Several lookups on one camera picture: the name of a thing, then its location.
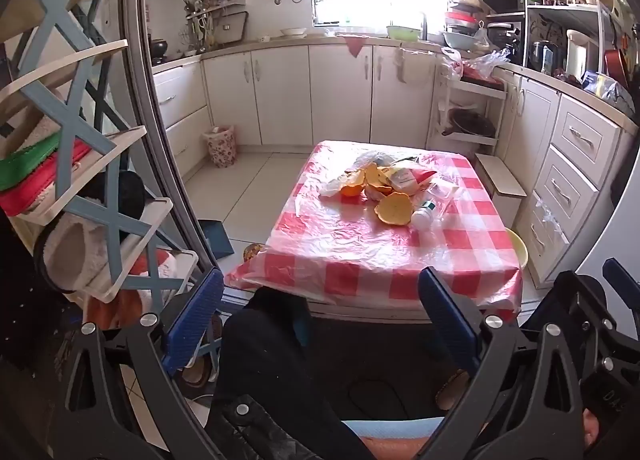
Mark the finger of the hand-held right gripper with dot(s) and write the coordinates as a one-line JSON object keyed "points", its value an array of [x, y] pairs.
{"points": [[590, 310], [621, 276]]}

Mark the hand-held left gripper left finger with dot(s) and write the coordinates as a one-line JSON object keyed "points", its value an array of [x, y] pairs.
{"points": [[192, 322]]}

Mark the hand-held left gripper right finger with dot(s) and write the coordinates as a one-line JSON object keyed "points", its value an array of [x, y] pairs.
{"points": [[447, 320]]}

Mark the large orange peel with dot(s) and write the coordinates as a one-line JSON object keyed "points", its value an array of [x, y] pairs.
{"points": [[395, 208]]}

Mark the person's right hand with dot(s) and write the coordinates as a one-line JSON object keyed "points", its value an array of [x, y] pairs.
{"points": [[591, 430]]}

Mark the brown slipper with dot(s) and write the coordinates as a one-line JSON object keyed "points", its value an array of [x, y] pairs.
{"points": [[452, 387], [200, 372]]}

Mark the blue dustpan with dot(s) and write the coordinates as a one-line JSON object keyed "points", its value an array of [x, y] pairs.
{"points": [[216, 238]]}

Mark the brown patterned object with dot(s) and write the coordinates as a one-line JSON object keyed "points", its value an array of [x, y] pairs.
{"points": [[252, 252]]}

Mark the person's dark trouser leg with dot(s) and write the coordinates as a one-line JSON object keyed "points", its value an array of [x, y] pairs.
{"points": [[280, 355]]}

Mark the yellow basin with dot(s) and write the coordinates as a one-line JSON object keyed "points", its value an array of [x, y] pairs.
{"points": [[518, 247]]}

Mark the white bottle green cap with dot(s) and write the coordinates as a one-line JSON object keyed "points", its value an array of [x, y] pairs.
{"points": [[422, 215]]}

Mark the red checked plastic tablecloth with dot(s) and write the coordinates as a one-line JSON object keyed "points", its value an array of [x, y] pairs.
{"points": [[350, 250]]}

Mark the blue and orange cloth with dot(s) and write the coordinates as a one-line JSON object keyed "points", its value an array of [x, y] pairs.
{"points": [[395, 432]]}

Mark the clear plastic wrap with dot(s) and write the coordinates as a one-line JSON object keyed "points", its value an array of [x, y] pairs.
{"points": [[446, 188]]}

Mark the white fluffy slipper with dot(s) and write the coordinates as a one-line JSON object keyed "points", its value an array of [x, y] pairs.
{"points": [[75, 250]]}

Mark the white drawer cabinet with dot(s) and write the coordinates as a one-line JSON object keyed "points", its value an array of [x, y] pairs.
{"points": [[182, 110], [575, 140]]}

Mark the crumpled white red packet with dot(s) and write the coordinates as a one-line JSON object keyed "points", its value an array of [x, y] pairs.
{"points": [[407, 178]]}

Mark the white wooden stool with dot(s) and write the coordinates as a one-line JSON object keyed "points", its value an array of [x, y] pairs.
{"points": [[500, 182]]}

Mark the black fluffy slipper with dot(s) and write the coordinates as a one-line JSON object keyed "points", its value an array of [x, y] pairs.
{"points": [[125, 190]]}

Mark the white tissue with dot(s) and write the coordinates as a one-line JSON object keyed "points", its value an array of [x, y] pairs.
{"points": [[330, 188]]}

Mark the silver foil bag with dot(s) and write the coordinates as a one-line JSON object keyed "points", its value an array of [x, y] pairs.
{"points": [[619, 99]]}

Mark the white plastic bag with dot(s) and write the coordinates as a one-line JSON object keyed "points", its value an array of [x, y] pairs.
{"points": [[452, 64], [375, 158]]}

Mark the floral waste bin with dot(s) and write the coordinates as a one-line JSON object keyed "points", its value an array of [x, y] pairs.
{"points": [[220, 146]]}

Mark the blue packet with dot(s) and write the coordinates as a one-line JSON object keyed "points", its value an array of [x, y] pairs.
{"points": [[595, 82]]}

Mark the dark wok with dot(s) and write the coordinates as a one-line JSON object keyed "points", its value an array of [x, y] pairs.
{"points": [[470, 125]]}

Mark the red slipper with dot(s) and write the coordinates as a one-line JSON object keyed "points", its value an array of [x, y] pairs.
{"points": [[35, 190]]}

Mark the red pan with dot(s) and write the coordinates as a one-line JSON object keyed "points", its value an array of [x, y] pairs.
{"points": [[615, 63]]}

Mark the blue and white shoe rack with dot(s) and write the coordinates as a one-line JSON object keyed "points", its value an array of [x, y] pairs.
{"points": [[80, 140]]}

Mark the white kitchen appliance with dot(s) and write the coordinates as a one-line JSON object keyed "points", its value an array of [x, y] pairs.
{"points": [[580, 56]]}

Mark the green slipper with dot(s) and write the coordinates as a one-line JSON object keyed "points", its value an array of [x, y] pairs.
{"points": [[27, 164]]}

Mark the white trolley rack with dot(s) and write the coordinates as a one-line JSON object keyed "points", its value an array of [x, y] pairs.
{"points": [[480, 90]]}

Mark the black kettle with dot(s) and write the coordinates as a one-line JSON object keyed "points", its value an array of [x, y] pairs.
{"points": [[541, 56]]}

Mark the clear plastic bag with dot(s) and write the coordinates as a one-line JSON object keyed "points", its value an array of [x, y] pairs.
{"points": [[489, 62]]}

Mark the white door cabinet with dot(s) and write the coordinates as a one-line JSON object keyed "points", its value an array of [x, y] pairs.
{"points": [[310, 90]]}

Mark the black toaster oven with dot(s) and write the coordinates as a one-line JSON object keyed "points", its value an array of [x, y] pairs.
{"points": [[505, 35]]}

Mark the white shelf rack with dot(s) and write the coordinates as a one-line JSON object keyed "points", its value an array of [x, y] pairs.
{"points": [[562, 12]]}

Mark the black pot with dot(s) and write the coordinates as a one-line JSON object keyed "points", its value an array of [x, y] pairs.
{"points": [[160, 49]]}

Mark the pink cloth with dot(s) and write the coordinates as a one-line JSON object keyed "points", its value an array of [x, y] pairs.
{"points": [[356, 45]]}

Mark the green basin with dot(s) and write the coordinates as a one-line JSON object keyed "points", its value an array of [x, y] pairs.
{"points": [[402, 32]]}

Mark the metal faucet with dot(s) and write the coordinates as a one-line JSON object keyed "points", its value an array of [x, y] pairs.
{"points": [[424, 26]]}

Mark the stack of bowls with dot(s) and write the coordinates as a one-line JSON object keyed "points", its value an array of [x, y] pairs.
{"points": [[462, 25]]}

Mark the white bowl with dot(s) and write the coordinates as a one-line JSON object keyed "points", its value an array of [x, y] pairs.
{"points": [[293, 32]]}

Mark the grey sliding door frame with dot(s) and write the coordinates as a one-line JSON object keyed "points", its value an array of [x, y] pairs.
{"points": [[160, 105]]}

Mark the utensil wall rack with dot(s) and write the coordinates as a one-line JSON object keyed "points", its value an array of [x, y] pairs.
{"points": [[217, 7]]}

